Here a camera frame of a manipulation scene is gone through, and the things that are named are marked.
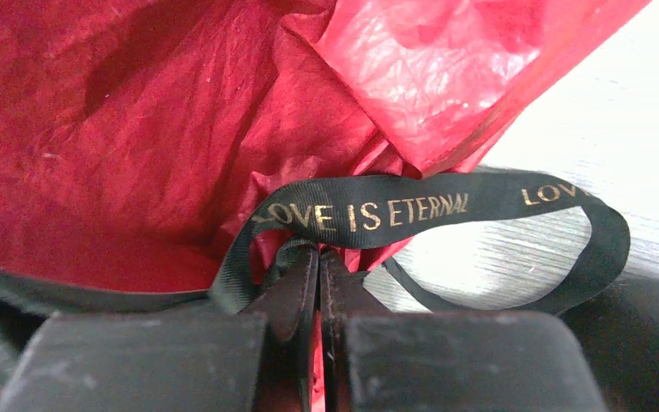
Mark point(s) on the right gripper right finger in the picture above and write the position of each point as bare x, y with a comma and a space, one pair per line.
379, 360

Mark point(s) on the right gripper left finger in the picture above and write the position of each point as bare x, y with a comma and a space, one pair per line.
176, 360

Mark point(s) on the black gold-lettered ribbon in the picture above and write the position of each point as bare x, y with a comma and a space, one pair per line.
369, 212

